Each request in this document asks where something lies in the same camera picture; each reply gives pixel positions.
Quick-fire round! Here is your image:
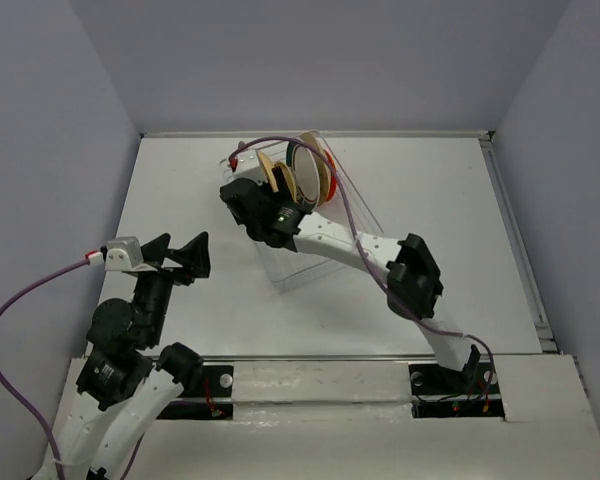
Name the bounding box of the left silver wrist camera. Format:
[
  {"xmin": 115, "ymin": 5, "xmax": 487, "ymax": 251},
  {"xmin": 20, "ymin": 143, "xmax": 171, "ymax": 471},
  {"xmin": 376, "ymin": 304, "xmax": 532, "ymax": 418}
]
[{"xmin": 104, "ymin": 236, "xmax": 143, "ymax": 272}]

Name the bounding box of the plain yellow round plate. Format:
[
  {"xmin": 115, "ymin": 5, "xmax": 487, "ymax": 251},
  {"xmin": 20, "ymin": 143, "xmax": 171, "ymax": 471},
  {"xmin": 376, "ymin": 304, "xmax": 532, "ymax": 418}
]
[{"xmin": 257, "ymin": 151, "xmax": 279, "ymax": 193}]

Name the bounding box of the white plate with green rim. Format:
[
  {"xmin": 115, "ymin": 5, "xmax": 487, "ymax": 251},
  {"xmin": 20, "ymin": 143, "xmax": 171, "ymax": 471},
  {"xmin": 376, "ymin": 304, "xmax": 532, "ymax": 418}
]
[{"xmin": 285, "ymin": 142, "xmax": 320, "ymax": 209}]

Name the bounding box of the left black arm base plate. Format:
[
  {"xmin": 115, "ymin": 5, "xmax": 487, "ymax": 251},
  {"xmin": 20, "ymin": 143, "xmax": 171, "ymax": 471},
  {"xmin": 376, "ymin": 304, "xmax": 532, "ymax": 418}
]
[{"xmin": 157, "ymin": 364, "xmax": 234, "ymax": 421}]

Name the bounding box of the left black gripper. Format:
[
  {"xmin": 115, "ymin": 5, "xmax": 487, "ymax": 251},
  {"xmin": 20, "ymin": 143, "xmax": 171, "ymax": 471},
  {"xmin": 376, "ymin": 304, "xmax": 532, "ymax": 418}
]
[{"xmin": 135, "ymin": 229, "xmax": 213, "ymax": 343}]

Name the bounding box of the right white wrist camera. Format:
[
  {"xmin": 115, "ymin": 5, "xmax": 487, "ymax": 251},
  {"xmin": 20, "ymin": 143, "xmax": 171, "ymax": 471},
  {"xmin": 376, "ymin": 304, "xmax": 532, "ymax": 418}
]
[{"xmin": 230, "ymin": 149, "xmax": 265, "ymax": 185}]

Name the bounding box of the cream plate with leaf pattern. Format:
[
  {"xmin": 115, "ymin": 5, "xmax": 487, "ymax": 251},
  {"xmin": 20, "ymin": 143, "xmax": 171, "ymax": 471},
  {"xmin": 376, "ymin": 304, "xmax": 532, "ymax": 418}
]
[{"xmin": 298, "ymin": 132, "xmax": 330, "ymax": 208}]

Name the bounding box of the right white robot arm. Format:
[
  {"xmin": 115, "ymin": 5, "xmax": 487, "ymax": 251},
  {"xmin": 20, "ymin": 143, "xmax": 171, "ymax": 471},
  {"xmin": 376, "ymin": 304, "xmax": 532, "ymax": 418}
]
[{"xmin": 219, "ymin": 177, "xmax": 480, "ymax": 392}]

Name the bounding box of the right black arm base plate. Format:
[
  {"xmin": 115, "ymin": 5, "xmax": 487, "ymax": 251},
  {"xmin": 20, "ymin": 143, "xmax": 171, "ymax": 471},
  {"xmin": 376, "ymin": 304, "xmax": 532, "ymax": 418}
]
[{"xmin": 409, "ymin": 362, "xmax": 505, "ymax": 419}]

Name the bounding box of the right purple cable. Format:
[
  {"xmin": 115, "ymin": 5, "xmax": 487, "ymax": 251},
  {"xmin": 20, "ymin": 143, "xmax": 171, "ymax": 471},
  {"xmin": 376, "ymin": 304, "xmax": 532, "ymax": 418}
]
[{"xmin": 229, "ymin": 136, "xmax": 495, "ymax": 416}]

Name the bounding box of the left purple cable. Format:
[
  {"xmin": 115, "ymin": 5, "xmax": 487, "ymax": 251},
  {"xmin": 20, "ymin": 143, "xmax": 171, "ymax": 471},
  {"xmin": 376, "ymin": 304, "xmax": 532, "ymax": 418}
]
[{"xmin": 0, "ymin": 247, "xmax": 146, "ymax": 480}]

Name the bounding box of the white wire dish rack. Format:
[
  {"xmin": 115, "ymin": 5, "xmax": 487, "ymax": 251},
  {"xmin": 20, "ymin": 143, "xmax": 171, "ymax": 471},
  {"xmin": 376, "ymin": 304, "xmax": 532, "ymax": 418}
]
[{"xmin": 220, "ymin": 130, "xmax": 383, "ymax": 291}]

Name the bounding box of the orange round plate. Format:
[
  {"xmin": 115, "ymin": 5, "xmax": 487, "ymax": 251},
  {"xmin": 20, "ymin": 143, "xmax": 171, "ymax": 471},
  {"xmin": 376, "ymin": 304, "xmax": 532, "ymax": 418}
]
[{"xmin": 324, "ymin": 151, "xmax": 337, "ymax": 202}]

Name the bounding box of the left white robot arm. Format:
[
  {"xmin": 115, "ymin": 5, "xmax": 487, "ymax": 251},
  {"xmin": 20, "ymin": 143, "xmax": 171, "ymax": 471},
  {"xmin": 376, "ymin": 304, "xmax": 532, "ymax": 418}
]
[{"xmin": 35, "ymin": 232, "xmax": 211, "ymax": 479}]

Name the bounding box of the purple cable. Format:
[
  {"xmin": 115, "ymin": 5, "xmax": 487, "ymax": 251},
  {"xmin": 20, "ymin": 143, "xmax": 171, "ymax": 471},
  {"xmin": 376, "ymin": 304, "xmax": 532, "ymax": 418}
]
[
  {"xmin": 0, "ymin": 247, "xmax": 146, "ymax": 480},
  {"xmin": 229, "ymin": 136, "xmax": 495, "ymax": 416}
]

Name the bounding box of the small cream plate with flowers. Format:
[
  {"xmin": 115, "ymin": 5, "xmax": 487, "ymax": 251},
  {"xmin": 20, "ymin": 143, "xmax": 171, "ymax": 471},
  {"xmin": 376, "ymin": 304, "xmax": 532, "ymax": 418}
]
[{"xmin": 273, "ymin": 162, "xmax": 298, "ymax": 203}]

